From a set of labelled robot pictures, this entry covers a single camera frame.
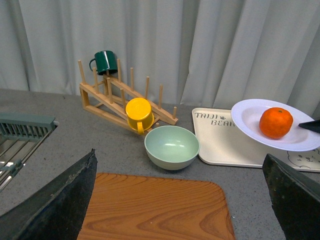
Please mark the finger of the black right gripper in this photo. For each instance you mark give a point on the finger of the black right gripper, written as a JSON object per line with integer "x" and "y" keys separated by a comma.
{"x": 311, "y": 125}

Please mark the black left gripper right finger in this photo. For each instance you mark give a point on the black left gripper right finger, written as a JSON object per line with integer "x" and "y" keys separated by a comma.
{"x": 295, "y": 199}

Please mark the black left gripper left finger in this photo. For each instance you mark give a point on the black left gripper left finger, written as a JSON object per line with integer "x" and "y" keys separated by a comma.
{"x": 56, "y": 211}

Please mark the orange fruit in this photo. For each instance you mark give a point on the orange fruit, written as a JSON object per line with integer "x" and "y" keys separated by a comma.
{"x": 275, "y": 122}

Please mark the white round plate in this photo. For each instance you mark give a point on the white round plate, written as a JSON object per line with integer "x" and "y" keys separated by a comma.
{"x": 246, "y": 115}

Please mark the wooden cutting board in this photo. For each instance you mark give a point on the wooden cutting board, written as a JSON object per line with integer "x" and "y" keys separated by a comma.
{"x": 129, "y": 207}

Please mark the grey dish drainer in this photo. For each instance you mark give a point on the grey dish drainer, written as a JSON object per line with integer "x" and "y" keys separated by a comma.
{"x": 20, "y": 135}

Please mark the beige bear tray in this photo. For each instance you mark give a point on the beige bear tray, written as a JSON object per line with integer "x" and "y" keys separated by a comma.
{"x": 223, "y": 143}

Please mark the wooden dish rack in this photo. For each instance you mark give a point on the wooden dish rack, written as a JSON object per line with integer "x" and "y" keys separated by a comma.
{"x": 107, "y": 98}

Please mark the yellow mug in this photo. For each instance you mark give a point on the yellow mug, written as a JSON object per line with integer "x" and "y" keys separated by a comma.
{"x": 139, "y": 114}

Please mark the green bowl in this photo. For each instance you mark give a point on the green bowl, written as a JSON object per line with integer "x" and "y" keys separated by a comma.
{"x": 171, "y": 147}

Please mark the grey curtain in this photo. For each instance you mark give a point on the grey curtain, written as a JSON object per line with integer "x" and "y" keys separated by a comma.
{"x": 207, "y": 53}

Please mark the dark green mug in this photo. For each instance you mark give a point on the dark green mug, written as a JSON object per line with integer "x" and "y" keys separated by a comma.
{"x": 105, "y": 61}

